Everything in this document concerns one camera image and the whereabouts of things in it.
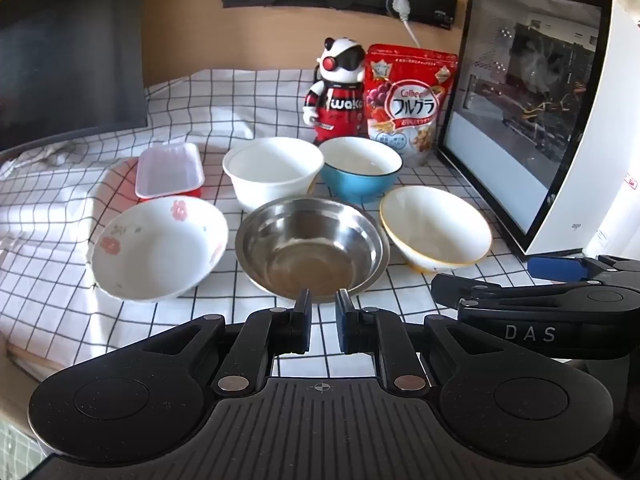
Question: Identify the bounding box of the white plastic bowl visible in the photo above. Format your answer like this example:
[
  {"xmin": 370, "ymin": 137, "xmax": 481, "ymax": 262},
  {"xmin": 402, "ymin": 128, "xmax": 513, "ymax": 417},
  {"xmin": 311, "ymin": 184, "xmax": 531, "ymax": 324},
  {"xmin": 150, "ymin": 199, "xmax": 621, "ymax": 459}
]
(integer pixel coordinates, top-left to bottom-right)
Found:
[{"xmin": 222, "ymin": 136, "xmax": 324, "ymax": 212}]

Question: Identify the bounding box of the stainless steel bowl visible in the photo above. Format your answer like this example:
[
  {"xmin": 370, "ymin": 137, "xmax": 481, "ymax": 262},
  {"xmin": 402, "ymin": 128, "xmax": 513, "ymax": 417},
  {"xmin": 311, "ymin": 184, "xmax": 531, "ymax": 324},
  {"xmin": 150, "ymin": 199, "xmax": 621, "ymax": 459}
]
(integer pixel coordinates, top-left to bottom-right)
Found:
[{"xmin": 234, "ymin": 195, "xmax": 390, "ymax": 304}]

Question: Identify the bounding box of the white plug with cable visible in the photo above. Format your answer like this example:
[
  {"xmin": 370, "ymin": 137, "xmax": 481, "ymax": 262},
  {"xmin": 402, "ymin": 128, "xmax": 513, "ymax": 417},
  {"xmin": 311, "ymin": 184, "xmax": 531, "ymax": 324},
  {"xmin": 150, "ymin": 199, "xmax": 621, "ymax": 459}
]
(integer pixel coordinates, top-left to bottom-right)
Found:
[{"xmin": 390, "ymin": 0, "xmax": 421, "ymax": 48}]

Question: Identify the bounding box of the red granola cereal bag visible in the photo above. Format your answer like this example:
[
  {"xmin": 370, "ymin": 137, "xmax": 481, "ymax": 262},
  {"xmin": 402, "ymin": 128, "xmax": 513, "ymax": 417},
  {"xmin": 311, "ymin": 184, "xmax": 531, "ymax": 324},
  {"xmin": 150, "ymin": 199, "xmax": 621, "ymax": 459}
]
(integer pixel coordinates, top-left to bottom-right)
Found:
[{"xmin": 364, "ymin": 44, "xmax": 458, "ymax": 167}]

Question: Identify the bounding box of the blue ceramic bowl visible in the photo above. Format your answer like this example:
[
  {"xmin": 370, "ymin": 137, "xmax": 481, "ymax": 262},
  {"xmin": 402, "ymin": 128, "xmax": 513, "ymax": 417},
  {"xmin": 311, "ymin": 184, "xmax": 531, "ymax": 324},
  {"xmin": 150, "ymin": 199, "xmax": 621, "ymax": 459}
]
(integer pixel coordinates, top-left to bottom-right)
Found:
[{"xmin": 319, "ymin": 136, "xmax": 404, "ymax": 203}]

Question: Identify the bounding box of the red panda robot figurine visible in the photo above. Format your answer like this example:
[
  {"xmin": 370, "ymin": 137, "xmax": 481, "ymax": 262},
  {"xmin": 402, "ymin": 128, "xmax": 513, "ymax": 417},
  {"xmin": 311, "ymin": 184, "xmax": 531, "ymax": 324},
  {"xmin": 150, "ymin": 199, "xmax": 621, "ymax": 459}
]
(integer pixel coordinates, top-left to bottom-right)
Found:
[{"xmin": 303, "ymin": 37, "xmax": 367, "ymax": 146}]

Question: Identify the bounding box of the black monitor screen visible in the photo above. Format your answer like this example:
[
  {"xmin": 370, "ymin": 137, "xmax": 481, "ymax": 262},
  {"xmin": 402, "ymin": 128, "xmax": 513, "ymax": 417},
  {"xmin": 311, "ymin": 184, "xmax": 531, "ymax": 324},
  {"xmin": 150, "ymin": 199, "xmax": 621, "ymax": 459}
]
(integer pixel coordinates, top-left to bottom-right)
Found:
[{"xmin": 0, "ymin": 0, "xmax": 146, "ymax": 156}]

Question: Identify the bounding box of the red rectangular plastic container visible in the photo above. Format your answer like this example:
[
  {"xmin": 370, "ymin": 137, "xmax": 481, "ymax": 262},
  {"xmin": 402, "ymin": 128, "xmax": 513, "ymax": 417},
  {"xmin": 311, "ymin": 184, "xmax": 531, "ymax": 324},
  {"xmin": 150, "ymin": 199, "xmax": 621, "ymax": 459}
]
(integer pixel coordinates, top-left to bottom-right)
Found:
[{"xmin": 134, "ymin": 143, "xmax": 205, "ymax": 202}]

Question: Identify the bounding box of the white microwave oven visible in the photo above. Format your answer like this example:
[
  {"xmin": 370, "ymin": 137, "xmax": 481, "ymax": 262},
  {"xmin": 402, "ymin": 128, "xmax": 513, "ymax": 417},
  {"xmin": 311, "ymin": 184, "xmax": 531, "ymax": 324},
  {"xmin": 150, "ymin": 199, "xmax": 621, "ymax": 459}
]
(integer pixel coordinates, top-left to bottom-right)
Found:
[{"xmin": 437, "ymin": 0, "xmax": 639, "ymax": 257}]

